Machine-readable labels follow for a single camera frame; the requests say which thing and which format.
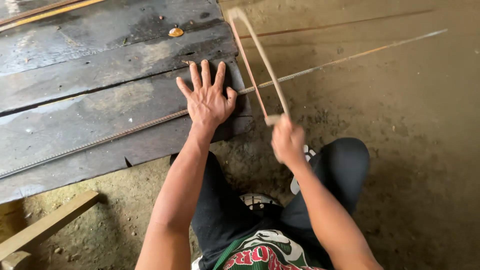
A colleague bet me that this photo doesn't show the long ribbed steel rebar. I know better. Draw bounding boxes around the long ribbed steel rebar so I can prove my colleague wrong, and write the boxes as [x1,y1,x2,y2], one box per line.
[0,28,449,179]

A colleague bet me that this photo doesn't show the person's white right sandal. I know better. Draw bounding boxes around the person's white right sandal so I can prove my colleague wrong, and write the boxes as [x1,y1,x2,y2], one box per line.
[289,145,317,196]

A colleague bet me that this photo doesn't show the person's white sandal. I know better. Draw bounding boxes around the person's white sandal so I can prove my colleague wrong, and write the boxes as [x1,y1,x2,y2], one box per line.
[289,145,317,196]
[239,193,283,211]

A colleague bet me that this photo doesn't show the person's left hand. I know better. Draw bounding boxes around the person's left hand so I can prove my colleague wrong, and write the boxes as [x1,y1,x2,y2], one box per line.
[176,59,238,130]

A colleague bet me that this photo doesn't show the yellow metal strip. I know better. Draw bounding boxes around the yellow metal strip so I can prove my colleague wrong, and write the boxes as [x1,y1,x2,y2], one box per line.
[0,0,107,33]

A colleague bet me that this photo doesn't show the light wooden beam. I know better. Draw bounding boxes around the light wooden beam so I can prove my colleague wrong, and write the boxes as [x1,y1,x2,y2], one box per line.
[0,189,100,262]

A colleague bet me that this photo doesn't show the rusty brown metal bar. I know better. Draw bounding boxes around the rusty brown metal bar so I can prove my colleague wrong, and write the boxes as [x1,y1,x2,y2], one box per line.
[0,0,81,26]

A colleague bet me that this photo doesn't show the thin rusty steel rod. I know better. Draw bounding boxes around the thin rusty steel rod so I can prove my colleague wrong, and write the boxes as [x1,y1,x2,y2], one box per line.
[239,9,436,40]

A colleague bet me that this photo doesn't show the person's black trousers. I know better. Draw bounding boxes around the person's black trousers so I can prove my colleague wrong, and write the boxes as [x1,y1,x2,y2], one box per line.
[169,137,371,270]

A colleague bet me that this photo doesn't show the person's green printed shirt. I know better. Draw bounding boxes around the person's green printed shirt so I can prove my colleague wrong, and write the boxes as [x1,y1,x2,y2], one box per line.
[191,229,328,270]

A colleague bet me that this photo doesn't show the person's white left sandal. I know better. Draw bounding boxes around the person's white left sandal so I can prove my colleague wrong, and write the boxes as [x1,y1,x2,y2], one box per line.
[239,193,283,211]

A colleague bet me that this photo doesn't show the dark wooden plank workbench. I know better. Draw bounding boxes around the dark wooden plank workbench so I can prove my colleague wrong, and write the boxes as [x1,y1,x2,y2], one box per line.
[0,0,256,205]

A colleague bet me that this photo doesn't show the person's right hand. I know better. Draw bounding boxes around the person's right hand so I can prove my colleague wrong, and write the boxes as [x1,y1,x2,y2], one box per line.
[271,113,307,169]

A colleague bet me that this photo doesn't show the metal frame hacksaw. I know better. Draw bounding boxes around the metal frame hacksaw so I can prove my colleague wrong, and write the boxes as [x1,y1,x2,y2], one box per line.
[227,7,294,164]

